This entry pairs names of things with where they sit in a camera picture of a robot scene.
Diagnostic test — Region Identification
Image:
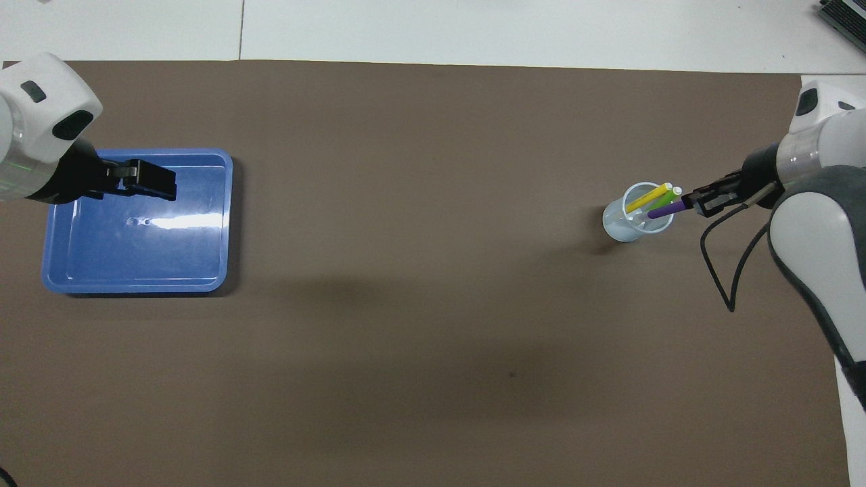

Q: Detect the purple pen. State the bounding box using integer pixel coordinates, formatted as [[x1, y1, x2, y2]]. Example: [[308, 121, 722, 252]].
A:
[[647, 198, 694, 219]]

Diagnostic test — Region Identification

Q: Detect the clear plastic cup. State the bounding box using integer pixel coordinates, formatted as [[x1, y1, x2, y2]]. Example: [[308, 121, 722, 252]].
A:
[[602, 181, 675, 243]]

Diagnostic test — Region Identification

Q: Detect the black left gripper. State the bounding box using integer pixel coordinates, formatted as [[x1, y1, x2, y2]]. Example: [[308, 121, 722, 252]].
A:
[[27, 139, 178, 205]]

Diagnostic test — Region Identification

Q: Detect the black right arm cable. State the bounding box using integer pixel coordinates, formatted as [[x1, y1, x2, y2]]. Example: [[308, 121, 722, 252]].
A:
[[700, 183, 779, 313]]

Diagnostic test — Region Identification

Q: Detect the brown table mat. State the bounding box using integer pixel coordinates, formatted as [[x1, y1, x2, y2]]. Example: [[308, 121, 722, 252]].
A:
[[0, 60, 852, 487]]

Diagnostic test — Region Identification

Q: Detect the grey ribbed device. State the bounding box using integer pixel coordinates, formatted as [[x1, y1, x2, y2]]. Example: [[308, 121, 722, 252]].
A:
[[815, 0, 866, 36]]

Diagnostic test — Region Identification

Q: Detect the yellow pen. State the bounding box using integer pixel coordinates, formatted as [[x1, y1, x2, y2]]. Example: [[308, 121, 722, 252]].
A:
[[626, 183, 673, 214]]

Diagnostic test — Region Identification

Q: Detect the blue plastic tray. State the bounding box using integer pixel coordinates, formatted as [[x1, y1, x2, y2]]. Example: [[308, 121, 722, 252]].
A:
[[42, 148, 234, 295]]

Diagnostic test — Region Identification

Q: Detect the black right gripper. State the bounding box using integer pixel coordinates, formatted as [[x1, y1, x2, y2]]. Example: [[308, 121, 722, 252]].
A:
[[682, 143, 787, 218]]

